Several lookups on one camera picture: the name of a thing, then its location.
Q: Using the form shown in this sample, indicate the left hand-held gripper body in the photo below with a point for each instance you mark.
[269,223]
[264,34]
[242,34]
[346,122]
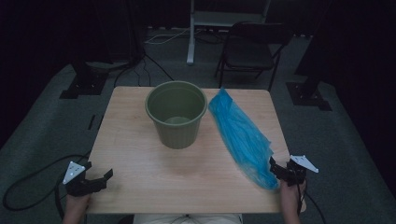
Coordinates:
[77,183]

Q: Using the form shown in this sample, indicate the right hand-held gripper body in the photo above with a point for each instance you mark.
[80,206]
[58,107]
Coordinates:
[295,171]

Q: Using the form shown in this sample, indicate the blue plastic bag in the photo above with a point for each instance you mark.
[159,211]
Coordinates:
[243,137]

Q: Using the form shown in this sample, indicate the green plastic bin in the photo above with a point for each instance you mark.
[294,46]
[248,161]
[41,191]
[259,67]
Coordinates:
[174,102]

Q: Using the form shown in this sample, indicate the person's left hand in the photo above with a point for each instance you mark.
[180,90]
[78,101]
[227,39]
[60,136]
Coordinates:
[76,203]

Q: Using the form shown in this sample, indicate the person's right hand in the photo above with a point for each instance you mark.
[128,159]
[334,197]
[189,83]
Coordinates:
[290,196]

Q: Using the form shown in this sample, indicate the black floor tape strip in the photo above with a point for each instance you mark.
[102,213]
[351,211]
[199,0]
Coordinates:
[91,122]

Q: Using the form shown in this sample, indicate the black stand with square base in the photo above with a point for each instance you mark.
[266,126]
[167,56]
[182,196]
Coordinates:
[308,93]
[84,82]

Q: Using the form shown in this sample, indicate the person's light clothing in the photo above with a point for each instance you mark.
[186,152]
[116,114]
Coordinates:
[186,218]

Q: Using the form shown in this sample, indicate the black folding chair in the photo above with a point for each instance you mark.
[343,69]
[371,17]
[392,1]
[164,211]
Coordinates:
[249,53]

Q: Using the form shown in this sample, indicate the black pole with round base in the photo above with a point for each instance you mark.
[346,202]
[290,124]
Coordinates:
[135,37]

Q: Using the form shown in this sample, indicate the white metal stand frame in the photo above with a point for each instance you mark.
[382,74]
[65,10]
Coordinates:
[199,21]

